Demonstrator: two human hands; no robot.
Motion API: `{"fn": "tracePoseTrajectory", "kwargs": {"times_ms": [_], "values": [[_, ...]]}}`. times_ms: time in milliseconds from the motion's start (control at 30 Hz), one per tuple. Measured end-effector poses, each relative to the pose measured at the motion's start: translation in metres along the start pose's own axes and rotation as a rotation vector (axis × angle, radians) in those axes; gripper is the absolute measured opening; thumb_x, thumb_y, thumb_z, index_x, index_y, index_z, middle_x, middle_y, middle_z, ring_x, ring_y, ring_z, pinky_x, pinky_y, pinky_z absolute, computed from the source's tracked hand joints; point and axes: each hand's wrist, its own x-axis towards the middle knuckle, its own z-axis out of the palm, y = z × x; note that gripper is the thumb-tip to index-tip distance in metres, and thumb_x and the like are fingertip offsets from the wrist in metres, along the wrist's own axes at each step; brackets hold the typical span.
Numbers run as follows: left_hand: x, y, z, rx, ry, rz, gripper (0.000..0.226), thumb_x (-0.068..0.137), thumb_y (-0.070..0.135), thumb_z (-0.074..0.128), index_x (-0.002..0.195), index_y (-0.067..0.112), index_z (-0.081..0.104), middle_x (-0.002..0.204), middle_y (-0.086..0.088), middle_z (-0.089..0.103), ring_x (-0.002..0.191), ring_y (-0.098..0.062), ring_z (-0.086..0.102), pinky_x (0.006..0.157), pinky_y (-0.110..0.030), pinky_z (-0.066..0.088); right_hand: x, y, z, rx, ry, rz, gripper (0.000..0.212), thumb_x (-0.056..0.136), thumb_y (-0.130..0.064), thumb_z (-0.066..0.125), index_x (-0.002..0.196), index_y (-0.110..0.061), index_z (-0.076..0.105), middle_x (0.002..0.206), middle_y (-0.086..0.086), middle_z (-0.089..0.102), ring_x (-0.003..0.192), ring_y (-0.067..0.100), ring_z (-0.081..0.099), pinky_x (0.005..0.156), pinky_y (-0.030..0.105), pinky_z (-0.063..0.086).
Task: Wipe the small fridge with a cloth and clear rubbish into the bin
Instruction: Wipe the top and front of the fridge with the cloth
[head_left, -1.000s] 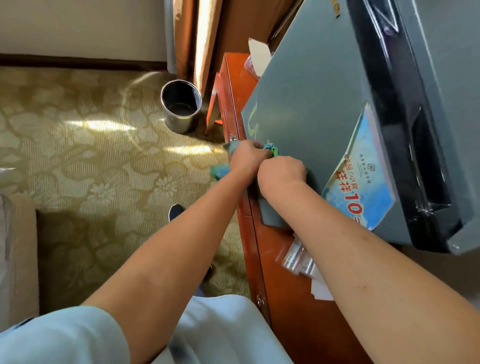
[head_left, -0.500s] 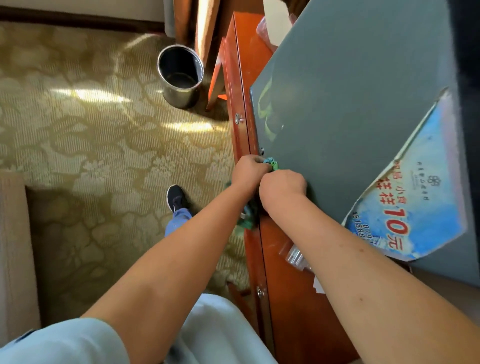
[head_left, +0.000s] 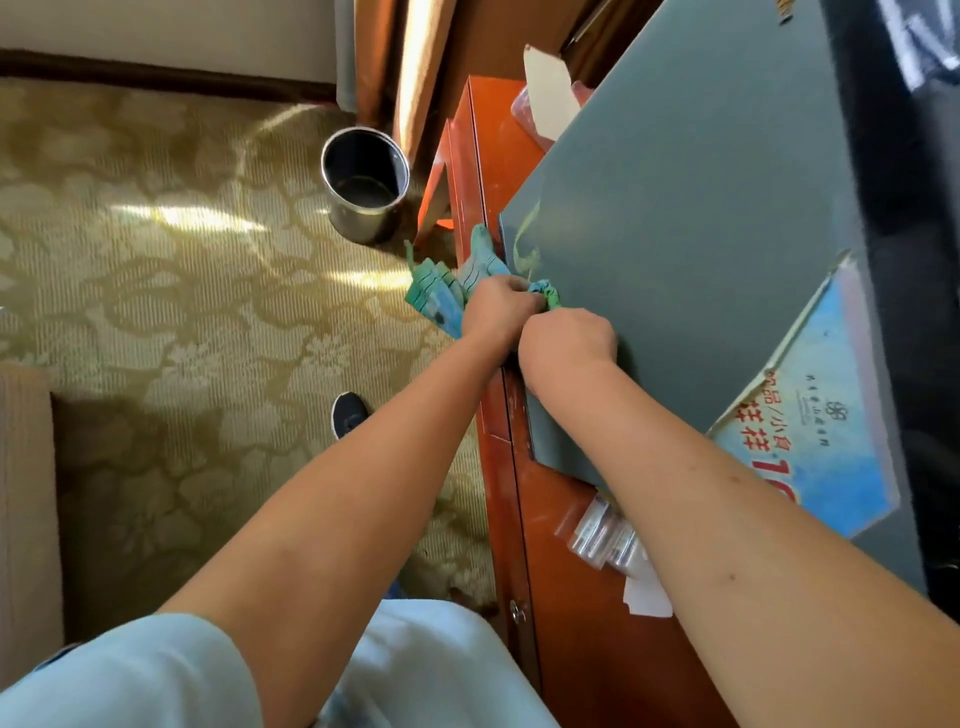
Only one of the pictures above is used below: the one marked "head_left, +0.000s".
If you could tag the person's left hand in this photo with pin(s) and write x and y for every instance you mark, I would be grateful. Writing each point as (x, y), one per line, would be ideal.
(499, 311)

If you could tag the person's right hand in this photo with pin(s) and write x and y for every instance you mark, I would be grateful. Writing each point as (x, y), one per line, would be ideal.
(566, 349)

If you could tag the green blue cleaning cloth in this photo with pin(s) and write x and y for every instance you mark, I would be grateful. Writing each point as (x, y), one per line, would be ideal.
(439, 296)

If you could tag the grey mini fridge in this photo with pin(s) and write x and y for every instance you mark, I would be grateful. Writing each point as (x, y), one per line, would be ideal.
(690, 225)

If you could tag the white paper slip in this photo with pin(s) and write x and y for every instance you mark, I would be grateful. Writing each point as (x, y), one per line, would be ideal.
(649, 596)

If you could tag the person's left forearm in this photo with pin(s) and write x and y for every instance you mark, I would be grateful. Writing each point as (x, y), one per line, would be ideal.
(337, 525)

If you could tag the person's right forearm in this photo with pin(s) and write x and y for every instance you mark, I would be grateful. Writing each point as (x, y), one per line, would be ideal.
(750, 570)

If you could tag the person's left black shoe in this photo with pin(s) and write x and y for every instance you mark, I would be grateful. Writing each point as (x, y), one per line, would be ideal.
(349, 414)

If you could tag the person's grey shirt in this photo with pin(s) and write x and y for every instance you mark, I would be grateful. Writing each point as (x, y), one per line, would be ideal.
(435, 675)

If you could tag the round metal trash bin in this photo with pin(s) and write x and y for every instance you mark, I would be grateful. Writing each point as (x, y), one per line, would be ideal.
(365, 187)

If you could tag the brown curtain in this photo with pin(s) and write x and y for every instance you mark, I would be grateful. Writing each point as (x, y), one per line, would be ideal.
(420, 67)

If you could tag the white sheer curtain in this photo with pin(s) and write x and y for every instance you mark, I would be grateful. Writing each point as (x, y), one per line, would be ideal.
(345, 52)

